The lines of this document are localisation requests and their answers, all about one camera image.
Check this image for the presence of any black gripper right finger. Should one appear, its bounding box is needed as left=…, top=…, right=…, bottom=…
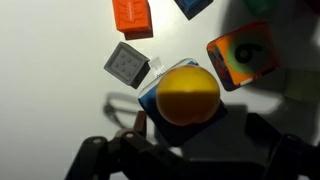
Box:
left=244, top=112, right=320, bottom=180

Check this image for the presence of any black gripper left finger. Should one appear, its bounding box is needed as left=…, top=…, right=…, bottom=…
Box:
left=64, top=110, right=178, bottom=180

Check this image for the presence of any orange yellow toy apple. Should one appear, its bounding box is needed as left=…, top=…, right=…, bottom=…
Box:
left=155, top=65, right=221, bottom=127

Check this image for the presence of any plush cube with blue face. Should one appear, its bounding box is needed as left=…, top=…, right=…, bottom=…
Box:
left=137, top=57, right=230, bottom=148

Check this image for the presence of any orange plush cube with number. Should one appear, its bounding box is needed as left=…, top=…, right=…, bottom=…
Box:
left=206, top=20, right=281, bottom=92

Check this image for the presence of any grey studded block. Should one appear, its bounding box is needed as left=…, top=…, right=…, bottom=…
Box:
left=103, top=41, right=151, bottom=90

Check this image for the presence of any orange block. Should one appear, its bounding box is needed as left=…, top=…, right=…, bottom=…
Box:
left=111, top=0, right=155, bottom=41

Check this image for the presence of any green block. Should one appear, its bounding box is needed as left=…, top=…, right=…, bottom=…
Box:
left=242, top=0, right=278, bottom=16

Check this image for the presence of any blue block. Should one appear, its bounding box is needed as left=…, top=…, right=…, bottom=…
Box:
left=173, top=0, right=215, bottom=21

